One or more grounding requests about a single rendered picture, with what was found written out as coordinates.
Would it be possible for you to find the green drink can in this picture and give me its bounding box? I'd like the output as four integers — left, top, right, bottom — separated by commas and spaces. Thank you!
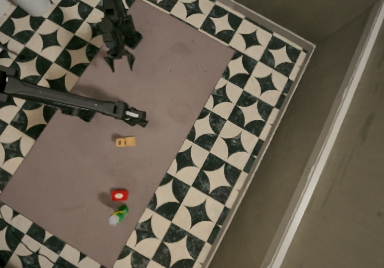
109, 205, 128, 226

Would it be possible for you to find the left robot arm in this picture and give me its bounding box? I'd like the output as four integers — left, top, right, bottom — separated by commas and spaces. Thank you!
100, 0, 142, 51

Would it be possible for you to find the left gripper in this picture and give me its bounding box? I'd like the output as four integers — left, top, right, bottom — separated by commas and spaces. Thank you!
104, 49, 135, 72

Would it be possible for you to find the tan cube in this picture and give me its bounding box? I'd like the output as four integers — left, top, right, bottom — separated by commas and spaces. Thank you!
116, 139, 127, 146

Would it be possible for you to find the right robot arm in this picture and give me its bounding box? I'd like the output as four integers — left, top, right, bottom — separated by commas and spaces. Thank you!
0, 65, 148, 128

